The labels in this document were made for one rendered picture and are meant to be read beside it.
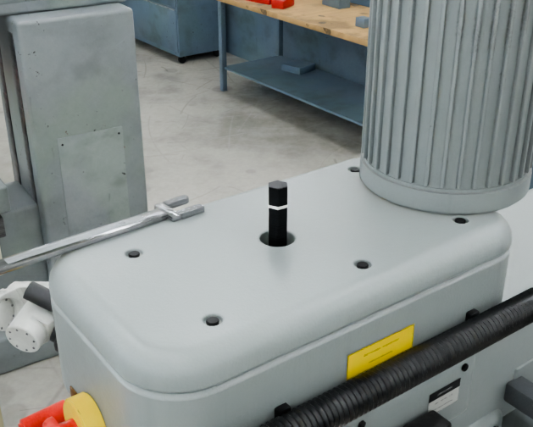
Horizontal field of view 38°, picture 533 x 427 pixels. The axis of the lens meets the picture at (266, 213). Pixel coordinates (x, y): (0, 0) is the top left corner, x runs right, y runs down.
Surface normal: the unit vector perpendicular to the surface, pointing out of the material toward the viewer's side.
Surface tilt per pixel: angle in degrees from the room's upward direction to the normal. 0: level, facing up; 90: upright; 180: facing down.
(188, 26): 90
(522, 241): 0
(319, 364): 90
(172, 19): 90
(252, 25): 90
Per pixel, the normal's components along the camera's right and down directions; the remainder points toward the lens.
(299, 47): -0.80, 0.27
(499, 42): 0.19, 0.44
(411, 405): 0.59, 0.36
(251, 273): 0.00, -0.89
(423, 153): -0.47, 0.40
